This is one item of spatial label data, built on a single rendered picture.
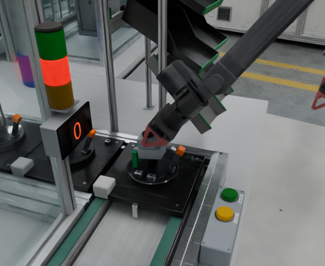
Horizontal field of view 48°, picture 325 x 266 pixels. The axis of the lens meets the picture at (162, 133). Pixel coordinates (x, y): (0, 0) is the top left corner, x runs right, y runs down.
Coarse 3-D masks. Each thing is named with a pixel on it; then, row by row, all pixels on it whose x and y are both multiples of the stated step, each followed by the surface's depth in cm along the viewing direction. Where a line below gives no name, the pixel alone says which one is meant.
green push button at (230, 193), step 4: (228, 188) 94; (232, 188) 94; (224, 192) 93; (228, 192) 93; (232, 192) 93; (236, 192) 93; (224, 196) 92; (228, 196) 91; (232, 196) 91; (236, 196) 92; (228, 200) 91; (232, 200) 91
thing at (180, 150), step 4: (172, 148) 93; (176, 148) 93; (180, 148) 92; (184, 148) 92; (176, 152) 92; (180, 152) 92; (176, 156) 93; (172, 160) 94; (176, 160) 94; (172, 164) 95; (172, 168) 96
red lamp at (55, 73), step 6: (42, 60) 65; (54, 60) 65; (60, 60) 65; (66, 60) 66; (42, 66) 66; (48, 66) 65; (54, 66) 65; (60, 66) 66; (66, 66) 67; (42, 72) 67; (48, 72) 66; (54, 72) 66; (60, 72) 66; (66, 72) 67; (48, 78) 67; (54, 78) 66; (60, 78) 67; (66, 78) 68; (48, 84) 67; (54, 84) 67; (60, 84) 67
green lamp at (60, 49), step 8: (40, 32) 62; (56, 32) 63; (40, 40) 63; (48, 40) 62; (56, 40) 63; (64, 40) 65; (40, 48) 64; (48, 48) 63; (56, 48) 64; (64, 48) 65; (40, 56) 65; (48, 56) 64; (56, 56) 64; (64, 56) 66
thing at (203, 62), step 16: (128, 0) 102; (144, 0) 110; (128, 16) 104; (144, 16) 102; (176, 16) 111; (144, 32) 104; (176, 32) 113; (192, 32) 111; (176, 48) 102; (192, 48) 110; (208, 48) 111; (192, 64) 102; (208, 64) 106
